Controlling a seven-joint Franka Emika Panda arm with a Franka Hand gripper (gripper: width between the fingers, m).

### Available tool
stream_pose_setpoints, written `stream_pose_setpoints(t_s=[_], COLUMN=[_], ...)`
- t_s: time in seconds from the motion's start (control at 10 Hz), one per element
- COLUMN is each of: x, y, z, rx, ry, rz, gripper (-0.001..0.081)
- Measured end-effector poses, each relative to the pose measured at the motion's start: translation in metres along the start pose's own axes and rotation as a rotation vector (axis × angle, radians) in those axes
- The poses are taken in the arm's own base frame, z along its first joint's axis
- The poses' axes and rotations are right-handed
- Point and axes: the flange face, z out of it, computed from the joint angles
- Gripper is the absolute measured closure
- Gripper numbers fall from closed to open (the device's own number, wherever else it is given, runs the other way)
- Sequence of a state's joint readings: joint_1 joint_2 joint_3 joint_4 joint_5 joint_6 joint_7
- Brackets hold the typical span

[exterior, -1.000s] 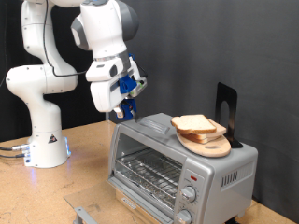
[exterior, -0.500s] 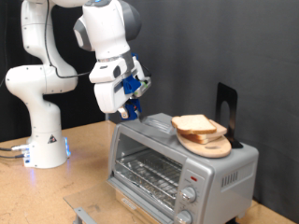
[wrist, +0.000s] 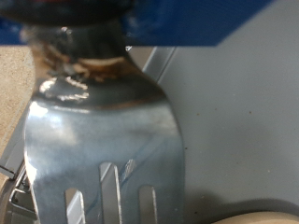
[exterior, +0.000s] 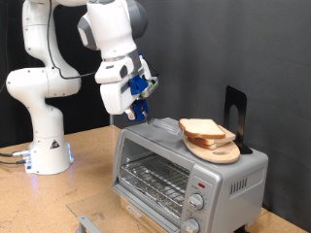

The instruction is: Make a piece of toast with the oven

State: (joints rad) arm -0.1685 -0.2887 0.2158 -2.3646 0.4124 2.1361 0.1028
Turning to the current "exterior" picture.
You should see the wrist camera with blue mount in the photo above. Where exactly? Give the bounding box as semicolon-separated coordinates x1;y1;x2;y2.
128;73;160;100

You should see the black camera cable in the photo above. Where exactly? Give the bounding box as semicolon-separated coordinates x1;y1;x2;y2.
46;0;159;81

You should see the metal spatula with blue block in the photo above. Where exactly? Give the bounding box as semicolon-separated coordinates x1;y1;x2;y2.
125;98;185;137

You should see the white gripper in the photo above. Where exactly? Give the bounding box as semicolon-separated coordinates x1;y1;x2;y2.
99;77;139;121

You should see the silver oven knob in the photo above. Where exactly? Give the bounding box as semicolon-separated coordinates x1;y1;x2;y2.
183;217;200;233
188;193;205;212

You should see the wire oven rack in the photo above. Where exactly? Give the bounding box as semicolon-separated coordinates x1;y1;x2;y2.
120;153;191;218

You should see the black base cable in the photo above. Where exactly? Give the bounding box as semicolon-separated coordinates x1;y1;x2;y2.
0;149;32;158
0;158;31;165

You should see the silver toaster oven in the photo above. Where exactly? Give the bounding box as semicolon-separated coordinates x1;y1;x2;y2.
111;117;270;233

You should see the dark grey backdrop curtain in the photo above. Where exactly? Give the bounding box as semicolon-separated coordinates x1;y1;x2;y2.
114;0;311;232

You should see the glass oven door with handle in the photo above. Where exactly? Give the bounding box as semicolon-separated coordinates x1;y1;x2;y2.
66;187;178;233

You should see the round wooden cutting board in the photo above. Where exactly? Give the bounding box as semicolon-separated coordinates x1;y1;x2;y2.
183;137;241;165

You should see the black metal bookend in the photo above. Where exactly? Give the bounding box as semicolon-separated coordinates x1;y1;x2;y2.
223;84;254;155

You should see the black backdrop curtain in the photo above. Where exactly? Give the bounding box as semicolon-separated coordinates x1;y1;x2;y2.
0;0;113;149

